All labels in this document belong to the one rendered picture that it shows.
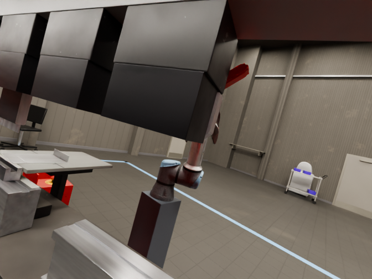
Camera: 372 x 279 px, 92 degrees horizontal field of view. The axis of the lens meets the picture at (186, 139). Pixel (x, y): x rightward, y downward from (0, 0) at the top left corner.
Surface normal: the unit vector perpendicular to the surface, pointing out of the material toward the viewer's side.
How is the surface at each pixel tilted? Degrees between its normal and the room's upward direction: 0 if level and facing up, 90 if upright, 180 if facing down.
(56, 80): 90
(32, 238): 0
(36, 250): 0
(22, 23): 90
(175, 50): 90
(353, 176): 90
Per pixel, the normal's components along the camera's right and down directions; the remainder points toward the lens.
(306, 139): -0.61, -0.15
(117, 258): 0.26, -0.96
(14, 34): -0.41, -0.09
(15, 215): 0.88, 0.25
